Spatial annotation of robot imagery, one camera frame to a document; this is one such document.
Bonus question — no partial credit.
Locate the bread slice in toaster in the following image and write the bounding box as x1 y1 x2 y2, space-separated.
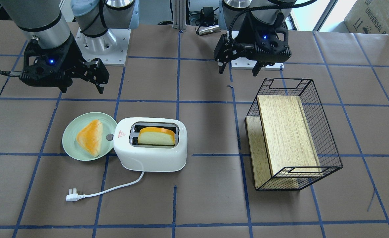
137 127 175 146

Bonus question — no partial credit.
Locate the cardboard box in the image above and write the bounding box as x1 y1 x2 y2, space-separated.
344 0 389 34

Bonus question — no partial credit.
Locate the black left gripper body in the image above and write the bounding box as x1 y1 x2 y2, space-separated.
228 12 291 65

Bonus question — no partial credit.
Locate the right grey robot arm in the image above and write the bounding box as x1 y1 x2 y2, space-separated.
0 0 140 94

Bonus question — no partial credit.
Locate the black wire basket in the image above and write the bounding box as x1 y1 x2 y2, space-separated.
245 78 343 191

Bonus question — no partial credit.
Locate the white two-slot toaster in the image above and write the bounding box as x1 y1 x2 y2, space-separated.
113 117 188 172

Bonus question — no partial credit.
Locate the wooden board in basket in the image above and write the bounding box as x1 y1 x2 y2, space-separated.
245 95 322 191

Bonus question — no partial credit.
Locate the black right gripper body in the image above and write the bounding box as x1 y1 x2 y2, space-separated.
0 35 89 88

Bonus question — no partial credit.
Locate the white power cord with plug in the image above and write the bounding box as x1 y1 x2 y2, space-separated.
65 171 145 202

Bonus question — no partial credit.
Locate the triangular bread on plate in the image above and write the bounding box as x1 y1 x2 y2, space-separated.
76 119 103 157

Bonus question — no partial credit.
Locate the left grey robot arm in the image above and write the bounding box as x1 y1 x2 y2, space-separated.
214 0 314 76

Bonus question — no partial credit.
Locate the light green plate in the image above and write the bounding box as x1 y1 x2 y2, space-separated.
62 112 117 161

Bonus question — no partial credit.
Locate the aluminium frame post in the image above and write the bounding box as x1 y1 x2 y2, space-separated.
171 0 188 32

